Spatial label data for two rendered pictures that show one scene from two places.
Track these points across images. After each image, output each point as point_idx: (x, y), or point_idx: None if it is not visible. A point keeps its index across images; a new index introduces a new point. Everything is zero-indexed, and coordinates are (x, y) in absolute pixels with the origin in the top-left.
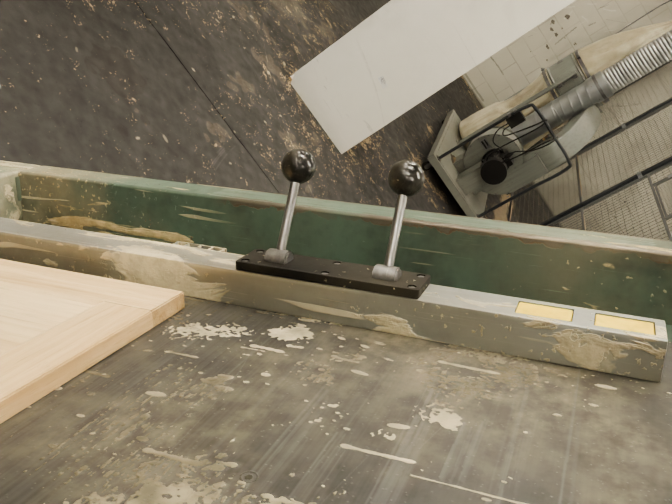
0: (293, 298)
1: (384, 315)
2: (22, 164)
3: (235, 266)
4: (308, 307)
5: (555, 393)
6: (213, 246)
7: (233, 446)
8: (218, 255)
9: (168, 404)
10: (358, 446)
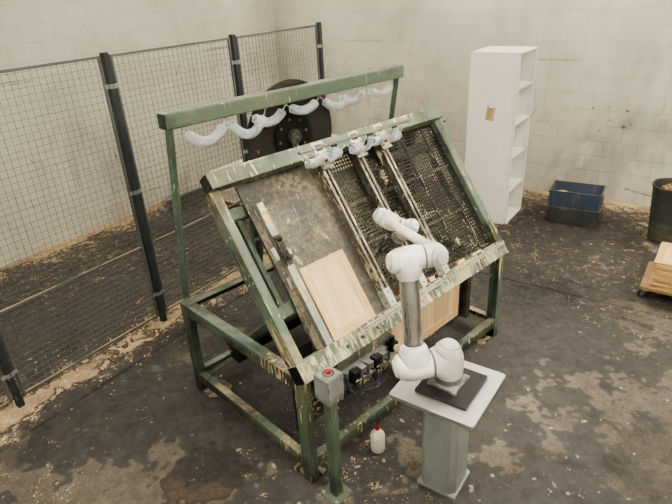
0: None
1: None
2: (300, 369)
3: (292, 265)
4: None
5: (273, 213)
6: (287, 281)
7: (309, 234)
8: (292, 271)
9: (311, 246)
10: (299, 224)
